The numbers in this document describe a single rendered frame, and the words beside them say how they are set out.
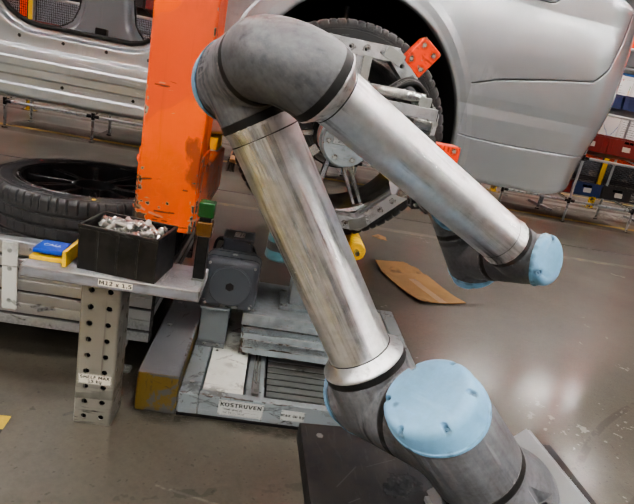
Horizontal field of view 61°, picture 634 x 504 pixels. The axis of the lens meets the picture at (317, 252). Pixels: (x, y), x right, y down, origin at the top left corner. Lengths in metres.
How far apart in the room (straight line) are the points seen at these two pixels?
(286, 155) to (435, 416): 0.43
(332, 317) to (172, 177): 0.78
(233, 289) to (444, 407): 1.07
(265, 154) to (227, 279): 0.97
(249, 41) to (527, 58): 1.54
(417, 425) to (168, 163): 0.99
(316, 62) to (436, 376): 0.49
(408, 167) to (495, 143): 1.36
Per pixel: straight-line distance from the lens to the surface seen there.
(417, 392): 0.85
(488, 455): 0.86
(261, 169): 0.82
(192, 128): 1.49
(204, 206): 1.36
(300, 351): 1.84
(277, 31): 0.73
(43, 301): 1.83
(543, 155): 2.22
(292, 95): 0.71
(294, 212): 0.82
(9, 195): 1.94
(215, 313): 1.85
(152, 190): 1.54
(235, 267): 1.73
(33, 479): 1.51
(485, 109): 2.11
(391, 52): 1.62
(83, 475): 1.51
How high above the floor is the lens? 1.00
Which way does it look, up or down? 18 degrees down
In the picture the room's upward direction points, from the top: 11 degrees clockwise
